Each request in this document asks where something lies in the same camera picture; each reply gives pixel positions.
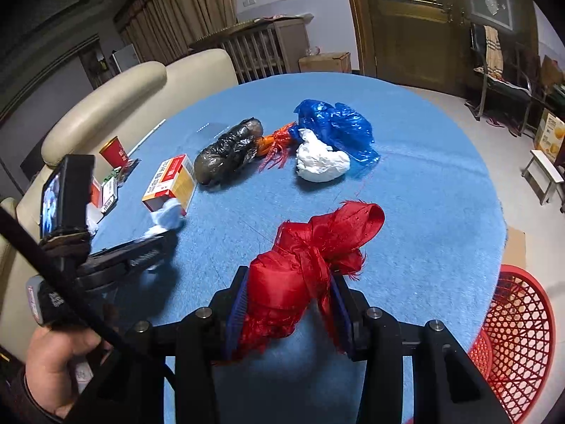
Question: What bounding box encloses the white plastic bag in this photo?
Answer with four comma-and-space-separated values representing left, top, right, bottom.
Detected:
296, 129, 351, 183

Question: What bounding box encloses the metal frame chair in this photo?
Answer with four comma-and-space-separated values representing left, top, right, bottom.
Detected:
470, 22, 537, 135

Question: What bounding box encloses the person's left forearm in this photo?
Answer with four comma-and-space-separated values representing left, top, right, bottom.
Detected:
0, 369, 63, 424

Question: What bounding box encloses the pale blue tissue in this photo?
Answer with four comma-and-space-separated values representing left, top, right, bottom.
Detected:
148, 199, 186, 236

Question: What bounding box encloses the person's left hand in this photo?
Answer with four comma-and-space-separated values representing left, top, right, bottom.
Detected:
24, 324, 115, 417

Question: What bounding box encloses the beige checked scarf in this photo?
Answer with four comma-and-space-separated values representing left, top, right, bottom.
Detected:
483, 25, 504, 80

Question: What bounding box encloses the red plastic basket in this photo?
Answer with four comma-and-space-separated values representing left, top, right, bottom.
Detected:
468, 265, 556, 422

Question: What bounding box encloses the orange mesh net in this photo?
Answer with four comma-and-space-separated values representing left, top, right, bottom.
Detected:
256, 121, 301, 173

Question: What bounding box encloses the white small box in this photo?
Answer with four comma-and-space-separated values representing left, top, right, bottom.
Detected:
101, 181, 119, 213

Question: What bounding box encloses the small white stool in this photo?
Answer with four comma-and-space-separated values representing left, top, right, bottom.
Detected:
522, 150, 565, 205

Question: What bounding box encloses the thin white stick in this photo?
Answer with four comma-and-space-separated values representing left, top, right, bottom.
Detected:
128, 118, 167, 156

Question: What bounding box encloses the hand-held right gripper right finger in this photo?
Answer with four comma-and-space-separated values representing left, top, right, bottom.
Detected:
329, 271, 513, 424

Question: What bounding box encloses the orange printed carton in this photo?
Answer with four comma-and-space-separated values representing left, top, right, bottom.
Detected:
533, 112, 565, 162

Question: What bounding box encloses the beige leather chair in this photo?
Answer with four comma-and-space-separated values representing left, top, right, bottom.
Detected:
0, 196, 45, 363
164, 48, 240, 118
42, 61, 168, 173

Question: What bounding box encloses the black plastic bag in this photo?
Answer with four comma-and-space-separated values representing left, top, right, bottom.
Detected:
194, 118, 264, 186

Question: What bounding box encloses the brown cardboard box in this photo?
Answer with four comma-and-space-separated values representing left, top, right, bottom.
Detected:
299, 52, 352, 74

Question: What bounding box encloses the tan cardboard box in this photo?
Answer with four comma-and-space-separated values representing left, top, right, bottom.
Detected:
541, 55, 565, 90

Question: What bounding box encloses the blue plastic bag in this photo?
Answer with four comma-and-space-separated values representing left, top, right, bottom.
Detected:
294, 99, 380, 167

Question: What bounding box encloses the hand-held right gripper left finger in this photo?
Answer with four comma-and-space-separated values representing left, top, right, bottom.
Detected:
75, 266, 250, 424

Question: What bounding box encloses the black small packet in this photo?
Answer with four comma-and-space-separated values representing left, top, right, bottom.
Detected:
118, 158, 142, 183

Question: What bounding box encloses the brown wooden door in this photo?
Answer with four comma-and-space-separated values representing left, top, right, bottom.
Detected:
340, 0, 475, 98

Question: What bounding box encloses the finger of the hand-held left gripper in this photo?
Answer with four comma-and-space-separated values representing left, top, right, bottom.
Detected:
125, 232, 178, 275

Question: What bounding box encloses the flat cardboard sheet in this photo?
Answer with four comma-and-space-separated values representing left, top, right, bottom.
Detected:
502, 227, 527, 270

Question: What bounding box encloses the red mesh cloth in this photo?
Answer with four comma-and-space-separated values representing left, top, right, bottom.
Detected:
230, 200, 386, 360

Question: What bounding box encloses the wooden baby crib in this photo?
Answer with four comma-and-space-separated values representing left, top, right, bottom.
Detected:
190, 15, 310, 84

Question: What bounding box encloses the red paper cup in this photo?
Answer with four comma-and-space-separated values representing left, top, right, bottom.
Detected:
99, 136, 130, 169

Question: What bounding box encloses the orange white medicine box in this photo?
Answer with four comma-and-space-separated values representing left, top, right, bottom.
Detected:
142, 154, 197, 216

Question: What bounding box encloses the beige pleated curtain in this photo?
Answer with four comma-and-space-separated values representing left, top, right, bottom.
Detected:
114, 0, 239, 65

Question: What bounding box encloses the white standing appliance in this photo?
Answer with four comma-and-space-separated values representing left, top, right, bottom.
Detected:
110, 44, 141, 76

